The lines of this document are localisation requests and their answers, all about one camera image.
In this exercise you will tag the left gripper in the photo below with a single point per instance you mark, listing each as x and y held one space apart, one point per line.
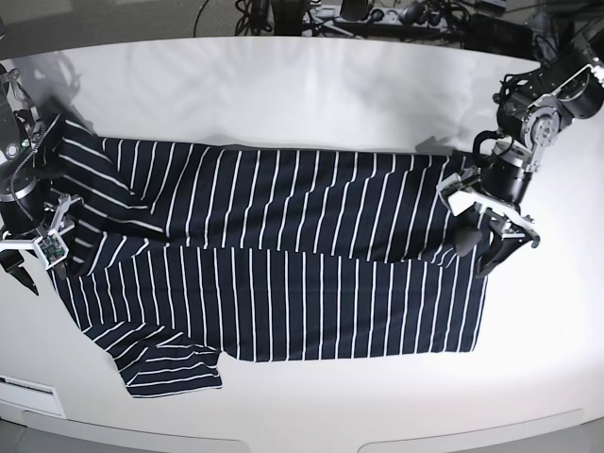
509 226

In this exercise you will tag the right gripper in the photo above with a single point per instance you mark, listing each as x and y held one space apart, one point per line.
75 235

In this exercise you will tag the navy white striped T-shirt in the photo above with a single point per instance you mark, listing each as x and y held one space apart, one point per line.
265 255

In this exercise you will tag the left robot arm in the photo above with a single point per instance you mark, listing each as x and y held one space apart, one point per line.
533 108

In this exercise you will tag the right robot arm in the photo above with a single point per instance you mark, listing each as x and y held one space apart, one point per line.
29 222

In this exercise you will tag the white paper label sheet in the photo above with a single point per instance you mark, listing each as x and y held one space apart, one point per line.
31 396

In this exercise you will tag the black electronics box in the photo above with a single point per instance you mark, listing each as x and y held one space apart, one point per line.
496 36

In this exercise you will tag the white power strip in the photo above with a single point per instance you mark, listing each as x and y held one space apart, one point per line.
379 17

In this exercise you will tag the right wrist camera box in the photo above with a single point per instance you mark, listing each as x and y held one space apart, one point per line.
51 249

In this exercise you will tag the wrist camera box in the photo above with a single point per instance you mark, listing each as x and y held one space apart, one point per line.
51 249
460 201

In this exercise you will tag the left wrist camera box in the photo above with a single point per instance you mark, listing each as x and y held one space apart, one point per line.
460 201

